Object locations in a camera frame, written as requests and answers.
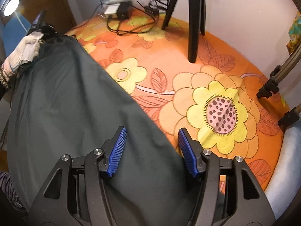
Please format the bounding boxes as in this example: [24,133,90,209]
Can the left hand white glove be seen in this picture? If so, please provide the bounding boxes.
[2,32,43,77]

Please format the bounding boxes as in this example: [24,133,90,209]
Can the metal tripod stand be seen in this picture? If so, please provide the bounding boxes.
[256,45,300,127]

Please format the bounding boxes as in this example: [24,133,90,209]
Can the round ceiling light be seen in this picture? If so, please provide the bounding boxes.
[3,0,19,17]

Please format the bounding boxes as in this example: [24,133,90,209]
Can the black cable with switch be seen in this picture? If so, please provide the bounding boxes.
[100,0,170,36]

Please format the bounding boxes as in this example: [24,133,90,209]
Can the dark green pants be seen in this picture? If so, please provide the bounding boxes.
[7,36,201,225]

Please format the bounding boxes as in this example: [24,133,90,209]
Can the folded blue blanket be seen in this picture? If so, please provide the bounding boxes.
[265,121,301,219]

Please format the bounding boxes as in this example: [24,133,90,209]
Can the black tripod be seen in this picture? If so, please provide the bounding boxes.
[161,0,207,64]

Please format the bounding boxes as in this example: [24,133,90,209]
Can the black power adapter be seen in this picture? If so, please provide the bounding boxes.
[116,1,133,21]

